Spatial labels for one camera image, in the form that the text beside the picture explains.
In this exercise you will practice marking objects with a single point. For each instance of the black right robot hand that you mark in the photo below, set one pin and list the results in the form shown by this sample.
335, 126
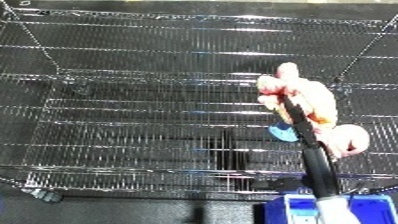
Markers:
308, 133

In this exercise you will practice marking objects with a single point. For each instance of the pale right robot arm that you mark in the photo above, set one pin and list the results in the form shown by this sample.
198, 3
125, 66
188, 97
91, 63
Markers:
339, 210

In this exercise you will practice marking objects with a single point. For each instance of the pink and yellow soft toy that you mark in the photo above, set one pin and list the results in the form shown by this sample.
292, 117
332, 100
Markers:
308, 96

